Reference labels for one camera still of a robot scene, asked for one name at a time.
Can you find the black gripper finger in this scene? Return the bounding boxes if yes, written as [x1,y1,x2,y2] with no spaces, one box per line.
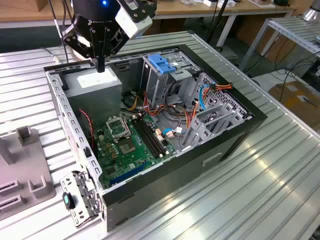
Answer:
[62,24,102,73]
[100,27,128,73]

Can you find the metal disk bay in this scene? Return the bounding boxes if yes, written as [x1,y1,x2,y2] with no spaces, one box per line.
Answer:
[181,72,253,153]

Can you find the blue plastic drive latch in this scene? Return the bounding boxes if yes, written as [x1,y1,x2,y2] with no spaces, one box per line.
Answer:
[147,53,181,76]

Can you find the grey power supply unit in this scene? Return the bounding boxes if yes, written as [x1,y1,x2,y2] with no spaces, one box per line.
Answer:
[63,65,123,127]

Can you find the metal socket cover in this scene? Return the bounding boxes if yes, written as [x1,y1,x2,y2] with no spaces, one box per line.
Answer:
[105,115,131,144]

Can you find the wooden desk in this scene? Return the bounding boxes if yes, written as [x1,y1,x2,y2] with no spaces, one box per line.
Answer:
[0,0,297,30]

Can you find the RAM slot white clips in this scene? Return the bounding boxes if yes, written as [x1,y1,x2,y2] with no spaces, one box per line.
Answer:
[134,117,164,158]
[141,115,169,155]

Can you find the CPU socket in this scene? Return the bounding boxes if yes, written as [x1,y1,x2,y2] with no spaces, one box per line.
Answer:
[118,140,138,156]

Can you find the black tripod stand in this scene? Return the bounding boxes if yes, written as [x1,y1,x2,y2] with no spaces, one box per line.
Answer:
[206,0,230,53]

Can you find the green motherboard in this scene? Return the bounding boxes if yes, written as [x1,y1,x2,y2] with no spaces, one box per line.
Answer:
[96,113,180,190]

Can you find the blue expansion slot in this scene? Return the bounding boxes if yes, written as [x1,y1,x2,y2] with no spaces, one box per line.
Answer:
[109,159,149,186]

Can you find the grey parts rack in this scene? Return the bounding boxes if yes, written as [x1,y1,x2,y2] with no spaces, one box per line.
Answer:
[0,126,57,221]

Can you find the black open PC case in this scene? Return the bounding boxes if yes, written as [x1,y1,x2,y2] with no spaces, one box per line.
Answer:
[43,44,268,233]

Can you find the black teal latch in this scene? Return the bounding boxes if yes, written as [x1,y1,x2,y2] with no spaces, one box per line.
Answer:
[61,191,77,211]

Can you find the labelled cardboard box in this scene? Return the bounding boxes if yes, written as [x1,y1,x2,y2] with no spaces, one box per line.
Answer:
[268,81,320,123]

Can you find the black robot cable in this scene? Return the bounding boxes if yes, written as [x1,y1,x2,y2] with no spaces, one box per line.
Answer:
[48,0,76,64]

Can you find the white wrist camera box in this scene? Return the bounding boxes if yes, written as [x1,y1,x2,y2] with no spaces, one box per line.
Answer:
[114,4,154,40]

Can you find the black camera bracket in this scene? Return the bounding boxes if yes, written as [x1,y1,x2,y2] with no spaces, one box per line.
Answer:
[117,0,159,22]

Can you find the yellow black power wires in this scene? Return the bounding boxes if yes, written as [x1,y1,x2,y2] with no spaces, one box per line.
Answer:
[121,90,141,113]

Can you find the orange red wire bundle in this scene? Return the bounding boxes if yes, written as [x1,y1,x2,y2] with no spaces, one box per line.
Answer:
[142,89,199,131]

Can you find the blue data wire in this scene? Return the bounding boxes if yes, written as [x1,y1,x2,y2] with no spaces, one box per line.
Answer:
[161,83,218,139]

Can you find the thin front panel wires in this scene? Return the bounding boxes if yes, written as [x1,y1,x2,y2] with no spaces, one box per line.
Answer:
[171,117,192,138]

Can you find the orange red yellow power wire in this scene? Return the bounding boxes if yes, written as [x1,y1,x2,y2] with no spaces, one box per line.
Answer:
[203,82,234,100]

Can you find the metal card retention bracket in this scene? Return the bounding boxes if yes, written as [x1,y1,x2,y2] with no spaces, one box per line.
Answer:
[59,169,104,230]

